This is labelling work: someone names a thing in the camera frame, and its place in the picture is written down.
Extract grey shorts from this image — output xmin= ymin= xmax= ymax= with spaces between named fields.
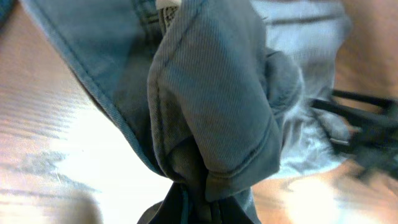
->
xmin=18 ymin=0 xmax=354 ymax=218

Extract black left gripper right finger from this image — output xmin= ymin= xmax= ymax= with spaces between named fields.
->
xmin=214 ymin=198 xmax=253 ymax=224

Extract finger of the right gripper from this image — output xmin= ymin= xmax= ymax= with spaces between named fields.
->
xmin=311 ymin=90 xmax=397 ymax=180

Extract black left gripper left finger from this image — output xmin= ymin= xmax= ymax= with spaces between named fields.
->
xmin=137 ymin=183 xmax=190 ymax=224

